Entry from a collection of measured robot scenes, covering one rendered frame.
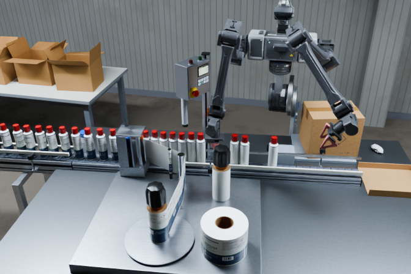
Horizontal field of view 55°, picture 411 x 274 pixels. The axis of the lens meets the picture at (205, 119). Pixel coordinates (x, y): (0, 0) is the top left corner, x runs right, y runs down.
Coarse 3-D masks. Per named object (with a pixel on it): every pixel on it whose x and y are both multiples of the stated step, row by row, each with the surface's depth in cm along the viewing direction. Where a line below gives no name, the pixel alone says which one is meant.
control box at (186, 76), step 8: (176, 64) 206; (184, 64) 205; (192, 64) 205; (200, 64) 207; (176, 72) 208; (184, 72) 204; (192, 72) 204; (176, 80) 210; (184, 80) 206; (192, 80) 206; (176, 88) 213; (184, 88) 208; (192, 88) 208; (200, 88) 213; (208, 88) 219; (184, 96) 211; (192, 96) 210
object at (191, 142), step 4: (192, 132) 221; (188, 136) 221; (192, 136) 220; (188, 140) 221; (192, 140) 221; (188, 144) 222; (192, 144) 221; (188, 148) 223; (192, 148) 222; (188, 152) 224; (192, 152) 224; (188, 156) 226; (192, 156) 225; (188, 160) 227; (192, 160) 226
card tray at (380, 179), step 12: (360, 168) 232; (372, 168) 232; (384, 168) 231; (396, 168) 230; (408, 168) 230; (372, 180) 221; (384, 180) 221; (396, 180) 221; (408, 180) 221; (372, 192) 209; (384, 192) 209; (396, 192) 208; (408, 192) 207
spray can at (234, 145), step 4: (232, 136) 217; (236, 136) 217; (232, 140) 218; (236, 140) 218; (232, 144) 218; (236, 144) 218; (232, 148) 219; (236, 148) 219; (232, 152) 221; (236, 152) 221; (232, 156) 222; (236, 156) 222; (232, 160) 223; (236, 160) 223; (232, 164) 224; (236, 164) 224
